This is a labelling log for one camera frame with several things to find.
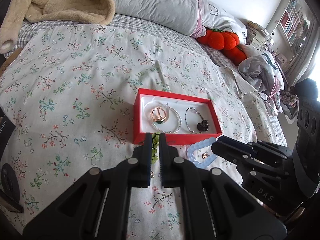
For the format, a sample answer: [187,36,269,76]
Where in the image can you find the black cardboard box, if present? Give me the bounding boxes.
[0,116,15,159]

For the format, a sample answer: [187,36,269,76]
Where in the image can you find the white bookshelf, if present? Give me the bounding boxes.
[266,0,309,63]

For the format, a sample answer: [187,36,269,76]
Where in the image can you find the floral bed sheet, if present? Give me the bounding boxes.
[1,15,286,232]

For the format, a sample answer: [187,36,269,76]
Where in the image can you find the gold ring brooch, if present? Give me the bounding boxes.
[150,106,169,124]

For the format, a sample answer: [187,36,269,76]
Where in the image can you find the orange pumpkin plush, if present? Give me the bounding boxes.
[197,29,247,66]

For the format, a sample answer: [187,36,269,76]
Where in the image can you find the beige fleece blanket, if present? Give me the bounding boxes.
[1,0,116,54]

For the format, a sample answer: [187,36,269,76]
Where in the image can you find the grey pillow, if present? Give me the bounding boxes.
[114,0,206,38]

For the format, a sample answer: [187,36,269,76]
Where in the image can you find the crumpled white clothing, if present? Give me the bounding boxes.
[238,44,285,109]

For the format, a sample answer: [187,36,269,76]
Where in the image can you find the red jewelry box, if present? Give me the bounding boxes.
[133,88,222,145]

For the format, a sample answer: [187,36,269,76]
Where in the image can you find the light blue bead bracelet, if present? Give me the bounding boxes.
[186,136,218,169]

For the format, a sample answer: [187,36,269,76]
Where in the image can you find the small gold earring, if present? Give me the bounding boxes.
[202,153,209,159]

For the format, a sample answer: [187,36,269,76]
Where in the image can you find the white pearl bracelet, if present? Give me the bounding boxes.
[145,102,182,133]

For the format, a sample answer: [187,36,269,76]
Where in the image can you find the white printed pillow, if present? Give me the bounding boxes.
[200,0,247,44]

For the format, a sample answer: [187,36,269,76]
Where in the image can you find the green bead bracelet with cord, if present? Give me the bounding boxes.
[150,132,161,165]

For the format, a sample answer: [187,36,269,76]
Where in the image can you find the green multicolour bead bracelet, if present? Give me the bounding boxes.
[184,106,206,133]

